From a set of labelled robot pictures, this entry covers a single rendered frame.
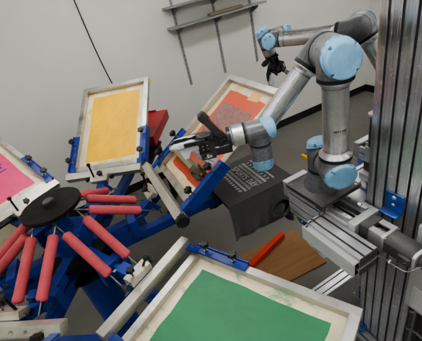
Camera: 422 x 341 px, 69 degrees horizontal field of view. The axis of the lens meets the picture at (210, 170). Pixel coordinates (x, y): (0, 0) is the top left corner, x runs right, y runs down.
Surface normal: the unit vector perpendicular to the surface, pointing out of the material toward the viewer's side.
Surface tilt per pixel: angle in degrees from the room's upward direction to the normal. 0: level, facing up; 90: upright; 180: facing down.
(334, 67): 83
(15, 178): 32
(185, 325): 0
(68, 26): 90
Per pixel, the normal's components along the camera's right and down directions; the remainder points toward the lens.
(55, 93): 0.43, 0.40
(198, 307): -0.22, -0.83
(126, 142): -0.22, -0.41
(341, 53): 0.05, 0.40
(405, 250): -0.76, -0.29
